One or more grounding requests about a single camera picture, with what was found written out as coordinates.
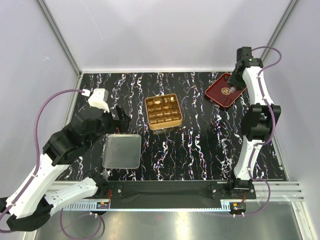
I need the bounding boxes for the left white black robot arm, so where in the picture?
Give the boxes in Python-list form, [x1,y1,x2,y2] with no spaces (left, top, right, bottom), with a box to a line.
[0,106,131,233]

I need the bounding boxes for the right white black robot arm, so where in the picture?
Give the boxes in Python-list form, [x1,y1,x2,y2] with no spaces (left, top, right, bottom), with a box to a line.
[225,46,282,199]

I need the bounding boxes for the gold chocolate tin box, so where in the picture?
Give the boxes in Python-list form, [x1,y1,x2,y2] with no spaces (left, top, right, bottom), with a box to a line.
[144,93,183,131]

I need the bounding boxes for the red square tray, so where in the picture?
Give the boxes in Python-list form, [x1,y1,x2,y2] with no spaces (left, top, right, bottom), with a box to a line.
[204,73,247,109]

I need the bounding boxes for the silver tin lid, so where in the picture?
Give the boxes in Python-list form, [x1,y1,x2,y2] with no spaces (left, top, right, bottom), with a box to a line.
[102,133,142,169]

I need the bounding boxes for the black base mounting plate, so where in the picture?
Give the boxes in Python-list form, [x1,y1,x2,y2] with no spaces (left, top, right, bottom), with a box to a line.
[94,180,257,211]

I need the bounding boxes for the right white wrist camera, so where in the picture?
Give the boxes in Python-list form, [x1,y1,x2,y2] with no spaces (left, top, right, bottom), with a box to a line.
[236,46,253,62]

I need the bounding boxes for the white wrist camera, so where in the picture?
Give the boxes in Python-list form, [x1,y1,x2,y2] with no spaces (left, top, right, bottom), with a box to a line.
[81,88,110,113]
[236,46,253,62]

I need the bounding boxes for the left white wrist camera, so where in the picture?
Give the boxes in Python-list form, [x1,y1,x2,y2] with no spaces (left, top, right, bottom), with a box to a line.
[81,88,110,113]

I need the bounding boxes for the white slotted cable duct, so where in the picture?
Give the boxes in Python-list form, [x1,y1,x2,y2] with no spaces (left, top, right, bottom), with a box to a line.
[63,200,110,212]

